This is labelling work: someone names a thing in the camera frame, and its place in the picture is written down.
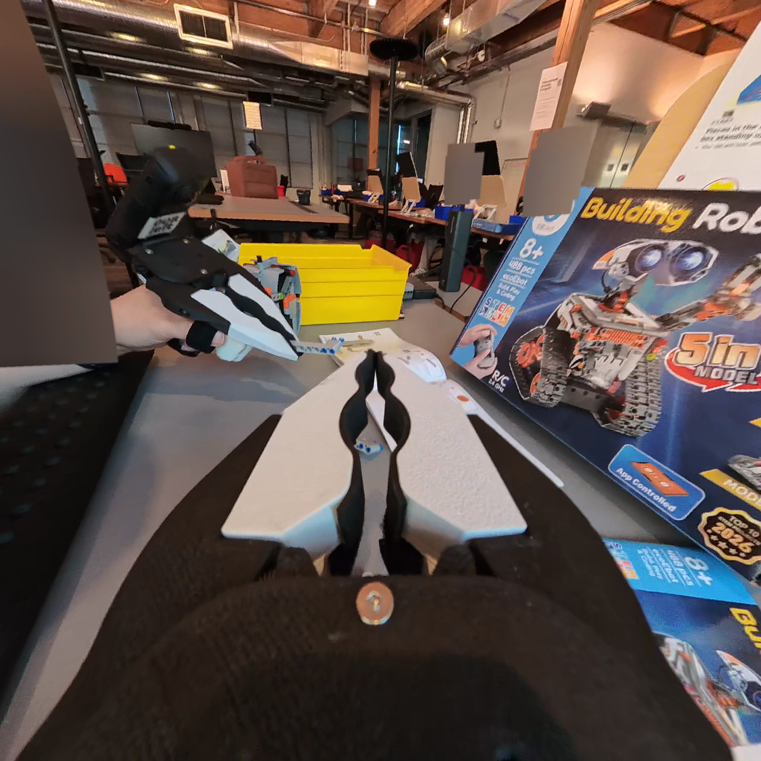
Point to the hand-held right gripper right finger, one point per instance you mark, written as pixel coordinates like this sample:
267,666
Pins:
458,475

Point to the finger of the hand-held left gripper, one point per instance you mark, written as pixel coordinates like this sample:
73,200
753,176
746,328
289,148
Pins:
261,342
261,304

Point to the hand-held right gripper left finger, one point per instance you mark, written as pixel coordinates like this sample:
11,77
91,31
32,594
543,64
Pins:
279,475

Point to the grey building beam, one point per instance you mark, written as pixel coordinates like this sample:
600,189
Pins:
318,347

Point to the grey desk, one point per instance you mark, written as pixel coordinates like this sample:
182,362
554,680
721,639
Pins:
196,416

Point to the person's left hand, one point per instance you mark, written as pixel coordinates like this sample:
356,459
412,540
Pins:
142,324

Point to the partly built toy robot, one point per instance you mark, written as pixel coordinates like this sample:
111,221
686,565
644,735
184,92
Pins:
282,285

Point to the printed leaflet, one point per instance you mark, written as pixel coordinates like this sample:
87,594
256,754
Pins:
221,244

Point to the yellow plastic bin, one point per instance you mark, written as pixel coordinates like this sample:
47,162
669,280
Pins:
351,285

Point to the open instruction booklet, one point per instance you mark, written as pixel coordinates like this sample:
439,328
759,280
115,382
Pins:
362,342

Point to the brown bag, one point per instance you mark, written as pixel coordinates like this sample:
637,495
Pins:
252,177

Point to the black monitor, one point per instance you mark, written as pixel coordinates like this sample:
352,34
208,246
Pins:
199,142

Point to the black power adapter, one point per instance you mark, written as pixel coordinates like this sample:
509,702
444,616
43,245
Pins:
423,290

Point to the hanging white sign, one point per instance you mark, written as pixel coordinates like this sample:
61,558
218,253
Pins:
252,115

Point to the long background table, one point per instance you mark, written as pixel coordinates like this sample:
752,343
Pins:
416,215

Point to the black stand pole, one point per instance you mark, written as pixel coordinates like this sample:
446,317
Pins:
77,101

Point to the dark upright power unit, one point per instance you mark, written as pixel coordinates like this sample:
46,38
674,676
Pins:
456,247

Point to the blue robot kit box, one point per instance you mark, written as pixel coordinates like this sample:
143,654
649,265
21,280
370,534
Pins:
624,356

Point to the small blue bin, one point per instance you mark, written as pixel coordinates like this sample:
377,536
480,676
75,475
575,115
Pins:
446,212

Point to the black perforated panel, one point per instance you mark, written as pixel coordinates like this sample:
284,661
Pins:
53,464

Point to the white ceiling vent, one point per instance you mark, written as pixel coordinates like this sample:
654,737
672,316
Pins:
203,25

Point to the flat blue bin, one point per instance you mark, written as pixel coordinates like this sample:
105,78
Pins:
498,226

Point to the blue printed booklet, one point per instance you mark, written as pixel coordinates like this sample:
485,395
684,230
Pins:
695,618

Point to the tan curved board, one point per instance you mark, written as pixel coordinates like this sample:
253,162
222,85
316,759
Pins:
666,131

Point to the white poster board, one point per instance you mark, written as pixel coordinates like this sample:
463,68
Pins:
722,137

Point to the silver air duct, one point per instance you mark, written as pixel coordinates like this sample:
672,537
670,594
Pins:
285,50

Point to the paper notice on post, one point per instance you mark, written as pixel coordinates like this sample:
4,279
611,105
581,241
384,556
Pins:
548,95

